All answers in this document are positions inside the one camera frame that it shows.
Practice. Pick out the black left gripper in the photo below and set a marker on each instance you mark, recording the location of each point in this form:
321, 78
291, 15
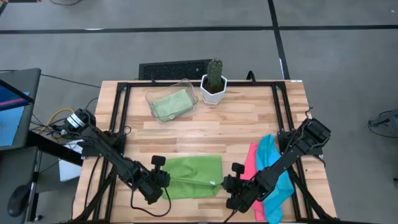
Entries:
161, 180

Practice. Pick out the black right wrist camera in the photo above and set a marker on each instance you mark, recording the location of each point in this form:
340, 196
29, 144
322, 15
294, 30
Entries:
238, 168

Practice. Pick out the laptop with blue screen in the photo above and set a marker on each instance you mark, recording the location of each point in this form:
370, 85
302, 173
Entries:
12, 124

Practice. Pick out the white paper box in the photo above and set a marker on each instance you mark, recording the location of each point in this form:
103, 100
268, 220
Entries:
68, 172

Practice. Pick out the pale green towel teal edge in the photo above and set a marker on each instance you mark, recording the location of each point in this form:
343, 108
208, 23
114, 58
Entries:
172, 104

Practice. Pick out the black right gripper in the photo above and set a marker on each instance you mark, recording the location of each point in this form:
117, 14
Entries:
234, 185

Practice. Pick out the white hexagonal plant pot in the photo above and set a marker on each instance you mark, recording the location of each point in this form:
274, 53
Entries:
213, 98

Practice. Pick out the blue microfiber towel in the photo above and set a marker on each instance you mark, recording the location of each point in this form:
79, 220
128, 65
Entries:
267, 152

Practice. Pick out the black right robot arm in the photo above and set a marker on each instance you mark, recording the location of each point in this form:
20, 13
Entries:
280, 165

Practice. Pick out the grey side desk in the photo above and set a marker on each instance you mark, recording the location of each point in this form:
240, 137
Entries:
12, 168

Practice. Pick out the white table sticker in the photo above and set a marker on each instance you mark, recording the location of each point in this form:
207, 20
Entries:
297, 81

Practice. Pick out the clear plastic bin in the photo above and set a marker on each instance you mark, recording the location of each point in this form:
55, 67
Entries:
149, 102

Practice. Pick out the pink microfiber towel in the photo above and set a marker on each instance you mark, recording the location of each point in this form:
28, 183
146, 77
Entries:
251, 161

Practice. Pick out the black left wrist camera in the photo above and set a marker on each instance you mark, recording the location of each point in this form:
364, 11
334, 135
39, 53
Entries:
158, 160

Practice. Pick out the bright green microfiber towel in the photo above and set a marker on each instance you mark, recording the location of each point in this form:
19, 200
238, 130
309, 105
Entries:
192, 168

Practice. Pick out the grey floor stand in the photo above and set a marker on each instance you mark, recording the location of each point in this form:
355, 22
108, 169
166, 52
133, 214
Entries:
387, 119

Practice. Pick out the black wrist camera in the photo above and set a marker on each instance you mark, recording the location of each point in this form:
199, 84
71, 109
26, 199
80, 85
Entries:
158, 160
238, 168

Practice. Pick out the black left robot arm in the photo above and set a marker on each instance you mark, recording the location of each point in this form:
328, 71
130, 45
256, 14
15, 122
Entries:
105, 152

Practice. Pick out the black computer mouse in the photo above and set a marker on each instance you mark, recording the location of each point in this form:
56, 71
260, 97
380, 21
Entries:
18, 200

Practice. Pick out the black aluminium table frame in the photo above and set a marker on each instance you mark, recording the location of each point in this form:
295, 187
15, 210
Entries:
140, 84

